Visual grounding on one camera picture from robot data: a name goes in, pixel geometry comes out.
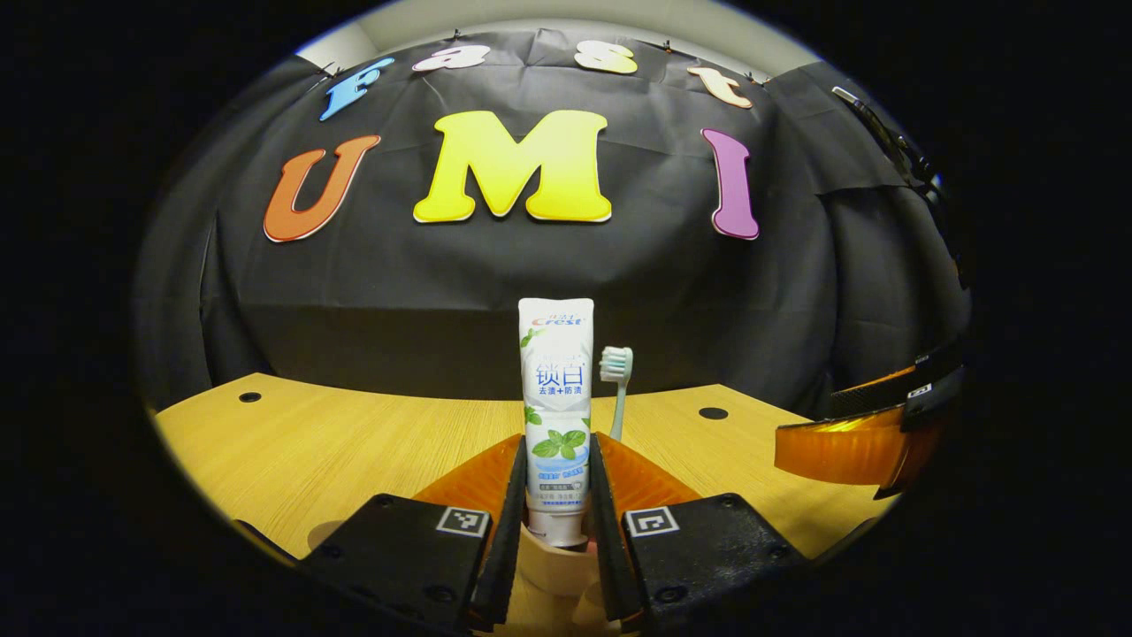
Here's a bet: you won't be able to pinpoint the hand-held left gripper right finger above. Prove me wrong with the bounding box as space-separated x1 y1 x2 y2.
586 432 812 633

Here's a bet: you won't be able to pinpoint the black backdrop cloth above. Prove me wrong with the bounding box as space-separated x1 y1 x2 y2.
133 27 974 434

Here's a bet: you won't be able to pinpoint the wooden desktop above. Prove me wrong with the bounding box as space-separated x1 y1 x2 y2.
155 372 894 637

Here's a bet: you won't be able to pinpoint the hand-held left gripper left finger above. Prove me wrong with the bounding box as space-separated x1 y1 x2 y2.
296 432 530 634

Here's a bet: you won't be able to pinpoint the pale green toothbrush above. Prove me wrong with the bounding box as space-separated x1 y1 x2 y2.
600 347 634 441

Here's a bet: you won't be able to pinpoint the white toothpaste tube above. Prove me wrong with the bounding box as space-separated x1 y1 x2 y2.
517 297 595 548

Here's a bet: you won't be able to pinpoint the beige cup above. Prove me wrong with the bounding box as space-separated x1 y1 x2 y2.
504 524 611 637

